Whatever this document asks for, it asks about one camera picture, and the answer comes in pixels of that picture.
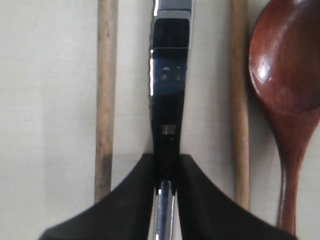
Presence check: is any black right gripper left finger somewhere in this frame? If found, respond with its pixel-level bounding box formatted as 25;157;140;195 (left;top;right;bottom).
40;153;155;240

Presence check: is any brown wooden chopstick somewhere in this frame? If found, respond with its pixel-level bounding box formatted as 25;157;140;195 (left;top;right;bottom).
94;0;119;203
230;0;250;210

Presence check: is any silver table knife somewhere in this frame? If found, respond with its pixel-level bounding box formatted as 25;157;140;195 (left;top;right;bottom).
149;0;194;240

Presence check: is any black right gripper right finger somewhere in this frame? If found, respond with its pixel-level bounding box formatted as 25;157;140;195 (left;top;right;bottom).
177;154;296;240

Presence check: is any red-brown wooden spoon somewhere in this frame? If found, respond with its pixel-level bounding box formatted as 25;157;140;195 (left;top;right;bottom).
248;0;320;235

